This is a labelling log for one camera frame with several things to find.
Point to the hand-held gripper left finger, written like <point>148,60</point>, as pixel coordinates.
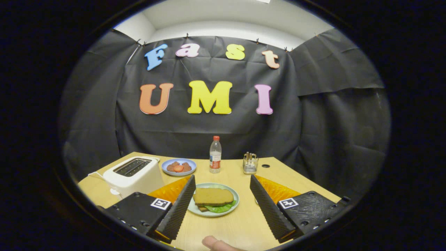
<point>177,212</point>

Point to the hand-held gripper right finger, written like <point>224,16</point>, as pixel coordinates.
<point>268,212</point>

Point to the brown toasted bread slice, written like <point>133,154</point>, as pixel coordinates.
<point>213,196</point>

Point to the green lettuce leaf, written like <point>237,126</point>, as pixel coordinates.
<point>219,208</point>

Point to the brown base bread slice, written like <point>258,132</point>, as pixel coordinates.
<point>202,208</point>

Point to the red tomato slice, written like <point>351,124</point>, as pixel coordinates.
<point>178,168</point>

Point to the brown meat patty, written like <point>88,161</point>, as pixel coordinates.
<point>170,166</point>
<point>187,166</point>

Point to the pale green round plate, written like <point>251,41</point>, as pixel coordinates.
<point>216,185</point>

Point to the white toaster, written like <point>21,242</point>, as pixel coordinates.
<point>139,183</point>

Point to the blue plate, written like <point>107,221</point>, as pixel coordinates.
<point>192,164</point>

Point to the clear plastic water bottle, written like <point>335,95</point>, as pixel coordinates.
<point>215,164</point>

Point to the black backdrop cloth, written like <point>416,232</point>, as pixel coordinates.
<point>209,132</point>

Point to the ceiling light panel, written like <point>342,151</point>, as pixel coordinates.
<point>263,1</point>

